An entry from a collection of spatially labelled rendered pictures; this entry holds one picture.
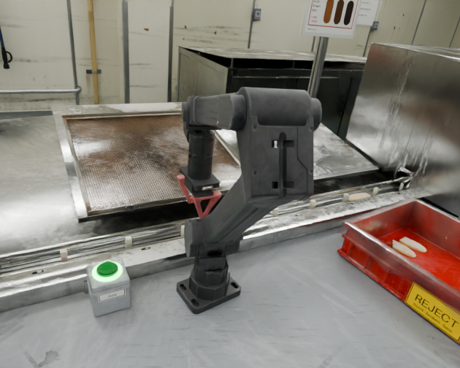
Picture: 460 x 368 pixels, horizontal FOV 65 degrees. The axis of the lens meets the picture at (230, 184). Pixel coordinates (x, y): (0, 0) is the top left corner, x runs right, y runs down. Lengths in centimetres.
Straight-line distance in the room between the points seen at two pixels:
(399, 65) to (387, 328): 89
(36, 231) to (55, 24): 356
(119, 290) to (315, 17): 148
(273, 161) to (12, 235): 77
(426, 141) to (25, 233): 122
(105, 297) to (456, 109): 110
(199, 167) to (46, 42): 374
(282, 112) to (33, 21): 410
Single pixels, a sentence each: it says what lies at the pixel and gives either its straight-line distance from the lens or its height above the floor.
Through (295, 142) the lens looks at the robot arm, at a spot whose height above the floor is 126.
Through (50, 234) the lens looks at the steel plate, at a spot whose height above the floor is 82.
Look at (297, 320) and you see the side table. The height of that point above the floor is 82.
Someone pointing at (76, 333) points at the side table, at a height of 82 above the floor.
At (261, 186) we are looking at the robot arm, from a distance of 39.
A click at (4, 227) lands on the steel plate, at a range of 107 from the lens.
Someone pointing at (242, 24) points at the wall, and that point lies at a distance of 509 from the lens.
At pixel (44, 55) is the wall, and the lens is 446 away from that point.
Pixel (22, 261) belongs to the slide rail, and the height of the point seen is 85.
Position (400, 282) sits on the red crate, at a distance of 93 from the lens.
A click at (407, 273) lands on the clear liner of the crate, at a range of 89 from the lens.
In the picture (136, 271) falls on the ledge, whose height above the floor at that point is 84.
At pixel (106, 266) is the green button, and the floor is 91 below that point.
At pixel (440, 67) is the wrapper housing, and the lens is 134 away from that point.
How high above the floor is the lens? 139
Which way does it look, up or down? 27 degrees down
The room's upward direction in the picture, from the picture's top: 7 degrees clockwise
